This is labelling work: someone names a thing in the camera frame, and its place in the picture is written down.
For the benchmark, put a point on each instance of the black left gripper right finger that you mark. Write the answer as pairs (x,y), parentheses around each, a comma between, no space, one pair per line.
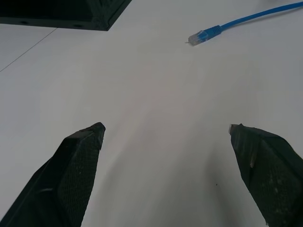
(272,175)

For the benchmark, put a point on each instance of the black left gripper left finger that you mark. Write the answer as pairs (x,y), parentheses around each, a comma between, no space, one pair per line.
(68,179)

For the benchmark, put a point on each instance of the black equipment box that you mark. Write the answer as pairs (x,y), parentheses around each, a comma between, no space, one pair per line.
(71,11)

